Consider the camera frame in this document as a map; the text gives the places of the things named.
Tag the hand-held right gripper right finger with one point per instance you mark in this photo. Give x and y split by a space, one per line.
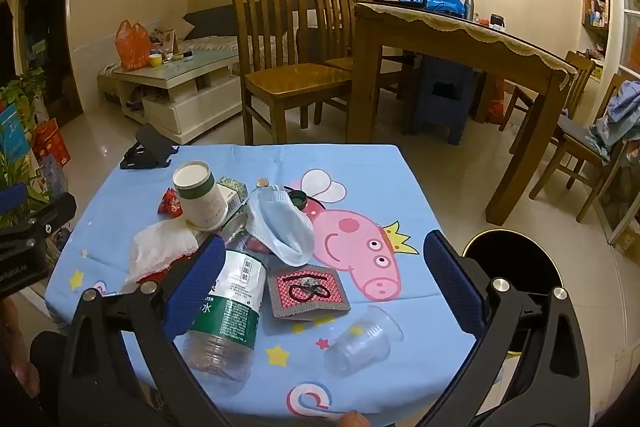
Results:
450 279

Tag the patterned snack packet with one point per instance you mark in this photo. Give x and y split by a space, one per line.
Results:
307 292

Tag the grey sofa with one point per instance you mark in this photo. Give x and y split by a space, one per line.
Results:
210 27

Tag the person's left forearm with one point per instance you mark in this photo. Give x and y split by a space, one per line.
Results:
12 347

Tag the dark doorway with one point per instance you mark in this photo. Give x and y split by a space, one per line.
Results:
47 47

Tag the black round trash bin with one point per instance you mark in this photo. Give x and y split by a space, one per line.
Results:
515 257

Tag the blue cartoon pig tablecloth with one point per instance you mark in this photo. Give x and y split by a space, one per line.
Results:
350 177

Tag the blue plastic bag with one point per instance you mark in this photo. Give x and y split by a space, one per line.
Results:
435 2

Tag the grey metal flask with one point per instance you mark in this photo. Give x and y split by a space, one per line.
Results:
468 8

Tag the blue printed box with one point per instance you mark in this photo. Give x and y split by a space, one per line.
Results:
14 132

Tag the black bottle cap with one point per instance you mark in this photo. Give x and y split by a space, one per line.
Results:
299 198

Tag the orange plastic bag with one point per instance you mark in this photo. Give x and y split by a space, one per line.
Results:
131 44

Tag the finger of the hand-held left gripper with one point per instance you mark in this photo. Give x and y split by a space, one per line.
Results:
12 197

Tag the wooden chair with clothes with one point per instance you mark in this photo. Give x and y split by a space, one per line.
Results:
570 152

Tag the blue plastic stool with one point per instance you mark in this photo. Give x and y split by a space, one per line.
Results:
442 97

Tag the white green carton box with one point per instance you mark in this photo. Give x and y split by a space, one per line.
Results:
235 194

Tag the green label plastic water bottle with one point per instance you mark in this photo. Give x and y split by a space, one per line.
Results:
235 302

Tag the red candy wrapper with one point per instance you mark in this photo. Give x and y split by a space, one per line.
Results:
170 204

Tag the green potted plant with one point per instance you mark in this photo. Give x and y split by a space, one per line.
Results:
20 97

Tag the yellow cup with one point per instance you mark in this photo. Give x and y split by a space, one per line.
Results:
155 60

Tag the wooden dining table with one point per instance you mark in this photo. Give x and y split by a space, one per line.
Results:
450 57

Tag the small brown bottle cap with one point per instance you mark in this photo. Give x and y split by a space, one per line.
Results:
262 183

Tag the white tissue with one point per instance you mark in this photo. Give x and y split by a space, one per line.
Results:
160 247

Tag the red gift box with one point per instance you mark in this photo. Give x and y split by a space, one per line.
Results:
50 144

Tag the lace table cover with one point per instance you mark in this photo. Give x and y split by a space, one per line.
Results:
500 34

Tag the white coffee table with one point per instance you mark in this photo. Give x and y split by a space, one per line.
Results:
185 102

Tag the wooden slat-back chair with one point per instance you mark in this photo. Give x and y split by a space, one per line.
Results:
285 57
337 22

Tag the blue face mask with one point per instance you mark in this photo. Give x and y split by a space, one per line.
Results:
287 232

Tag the recessed wall shelf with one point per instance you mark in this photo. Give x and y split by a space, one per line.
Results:
596 2

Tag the white green paper cup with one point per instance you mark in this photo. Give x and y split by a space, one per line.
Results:
200 199

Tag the white framed glass door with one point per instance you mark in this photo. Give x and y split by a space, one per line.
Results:
629 17

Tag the person's right hand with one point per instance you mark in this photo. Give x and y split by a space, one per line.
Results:
354 420

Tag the clear plastic cup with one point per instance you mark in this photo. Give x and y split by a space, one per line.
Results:
362 342

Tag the black phone stand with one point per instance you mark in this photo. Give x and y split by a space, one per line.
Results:
147 147

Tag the pile of light blue clothes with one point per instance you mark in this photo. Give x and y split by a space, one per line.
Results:
615 117

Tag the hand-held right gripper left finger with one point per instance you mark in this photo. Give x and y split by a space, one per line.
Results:
200 279

